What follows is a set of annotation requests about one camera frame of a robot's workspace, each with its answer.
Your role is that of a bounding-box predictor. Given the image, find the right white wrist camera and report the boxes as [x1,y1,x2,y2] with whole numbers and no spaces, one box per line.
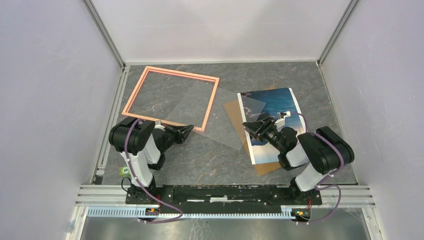
[275,111,291,126]

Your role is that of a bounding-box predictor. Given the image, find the clear plastic sheet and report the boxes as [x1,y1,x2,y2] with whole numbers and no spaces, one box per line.
[165,81,245,150]

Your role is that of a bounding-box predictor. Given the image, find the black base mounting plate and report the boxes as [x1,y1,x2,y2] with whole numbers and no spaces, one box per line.
[124,184,323,215]

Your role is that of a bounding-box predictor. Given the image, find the orange picture frame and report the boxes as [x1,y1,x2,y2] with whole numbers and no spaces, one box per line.
[121,65,221,134]

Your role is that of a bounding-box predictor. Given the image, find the white slotted cable duct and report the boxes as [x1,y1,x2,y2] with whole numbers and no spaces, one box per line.
[87,206,295,220]

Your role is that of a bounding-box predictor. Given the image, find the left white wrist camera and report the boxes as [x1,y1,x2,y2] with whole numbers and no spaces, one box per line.
[154,120,165,131]

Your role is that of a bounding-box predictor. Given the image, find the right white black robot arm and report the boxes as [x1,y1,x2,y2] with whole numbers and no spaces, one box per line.
[242,116,355,204]

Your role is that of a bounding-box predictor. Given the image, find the brown cardboard backing board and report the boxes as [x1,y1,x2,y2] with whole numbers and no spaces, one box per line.
[224,87,281,176]

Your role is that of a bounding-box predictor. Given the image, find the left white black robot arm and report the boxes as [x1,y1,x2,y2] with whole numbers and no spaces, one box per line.
[108,117,194,204]

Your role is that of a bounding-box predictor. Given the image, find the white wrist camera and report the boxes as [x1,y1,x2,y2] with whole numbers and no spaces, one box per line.
[154,120,165,131]
[275,111,291,126]

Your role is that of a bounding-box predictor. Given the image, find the mountain landscape photo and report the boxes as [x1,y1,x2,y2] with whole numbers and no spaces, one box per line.
[237,87,306,165]

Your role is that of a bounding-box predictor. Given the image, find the green owl sticker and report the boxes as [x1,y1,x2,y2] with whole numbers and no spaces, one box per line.
[119,166,131,177]

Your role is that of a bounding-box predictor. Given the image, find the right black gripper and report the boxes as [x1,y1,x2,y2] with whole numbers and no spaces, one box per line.
[242,115,284,153]

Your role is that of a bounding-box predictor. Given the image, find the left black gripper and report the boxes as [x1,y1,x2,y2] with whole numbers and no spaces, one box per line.
[160,124,195,153]

